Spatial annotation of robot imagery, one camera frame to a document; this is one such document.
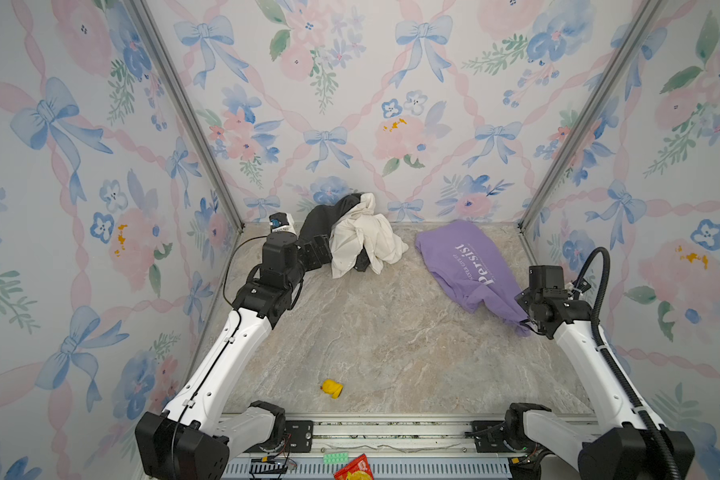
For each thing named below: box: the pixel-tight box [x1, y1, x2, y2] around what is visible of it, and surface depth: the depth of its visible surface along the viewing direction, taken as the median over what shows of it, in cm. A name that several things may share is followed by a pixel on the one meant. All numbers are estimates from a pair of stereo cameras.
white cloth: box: [329, 192, 409, 279], surface depth 100 cm
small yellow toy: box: [321, 379, 344, 399], surface depth 81 cm
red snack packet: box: [334, 453, 375, 480], surface depth 70 cm
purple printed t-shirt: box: [416, 220, 531, 337], surface depth 106 cm
